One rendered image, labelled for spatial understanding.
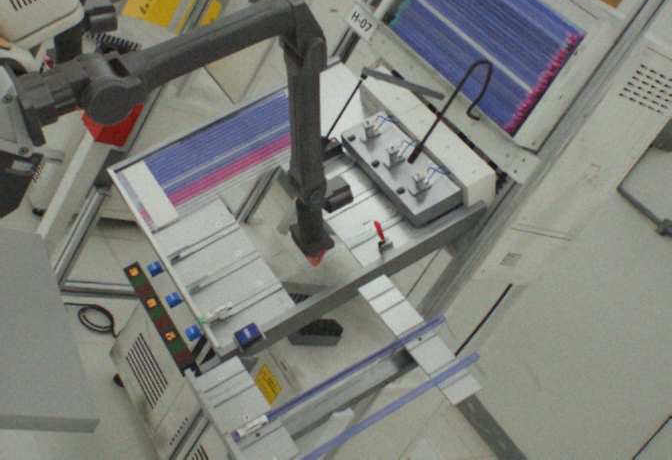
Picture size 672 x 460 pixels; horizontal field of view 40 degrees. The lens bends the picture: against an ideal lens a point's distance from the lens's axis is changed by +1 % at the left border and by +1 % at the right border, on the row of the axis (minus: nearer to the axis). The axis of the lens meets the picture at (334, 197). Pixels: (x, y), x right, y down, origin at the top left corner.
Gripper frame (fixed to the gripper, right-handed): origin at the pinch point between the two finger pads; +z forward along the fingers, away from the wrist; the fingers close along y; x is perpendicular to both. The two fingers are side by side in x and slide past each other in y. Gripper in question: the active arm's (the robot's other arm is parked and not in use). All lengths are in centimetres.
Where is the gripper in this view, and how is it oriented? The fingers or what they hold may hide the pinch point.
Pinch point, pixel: (314, 261)
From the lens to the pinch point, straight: 211.2
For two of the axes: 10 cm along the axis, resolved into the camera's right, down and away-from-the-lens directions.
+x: -8.6, 4.0, -3.3
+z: 0.5, 7.0, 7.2
